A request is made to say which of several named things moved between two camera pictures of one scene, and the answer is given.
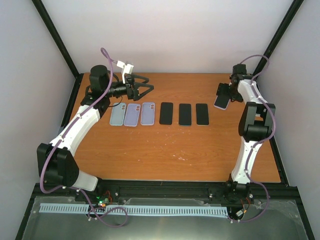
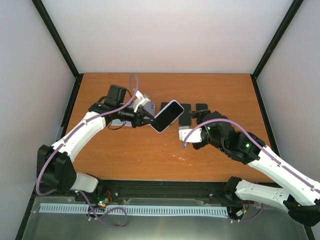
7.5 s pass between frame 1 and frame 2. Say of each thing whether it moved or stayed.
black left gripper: moved
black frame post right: stayed
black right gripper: moved
